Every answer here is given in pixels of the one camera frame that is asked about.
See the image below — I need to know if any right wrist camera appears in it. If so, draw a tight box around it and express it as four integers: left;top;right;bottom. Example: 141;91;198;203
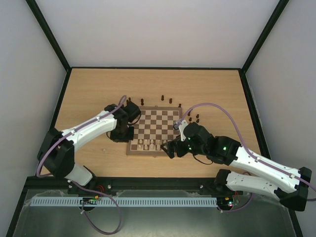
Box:
173;119;188;142

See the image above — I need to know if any black aluminium frame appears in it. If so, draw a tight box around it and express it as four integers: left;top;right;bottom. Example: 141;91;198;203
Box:
4;0;304;237

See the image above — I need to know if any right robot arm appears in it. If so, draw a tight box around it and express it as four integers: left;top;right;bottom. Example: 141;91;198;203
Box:
160;121;312;211

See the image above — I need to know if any light blue cable duct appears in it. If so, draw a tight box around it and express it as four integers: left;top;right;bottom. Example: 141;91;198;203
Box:
30;197;217;207

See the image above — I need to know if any wooden chess board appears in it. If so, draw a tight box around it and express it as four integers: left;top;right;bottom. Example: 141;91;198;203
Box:
126;106;182;157

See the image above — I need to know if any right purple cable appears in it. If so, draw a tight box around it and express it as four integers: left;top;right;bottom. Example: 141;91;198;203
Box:
181;103;316;213

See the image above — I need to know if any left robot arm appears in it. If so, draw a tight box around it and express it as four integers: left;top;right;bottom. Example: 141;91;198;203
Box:
36;102;141;188

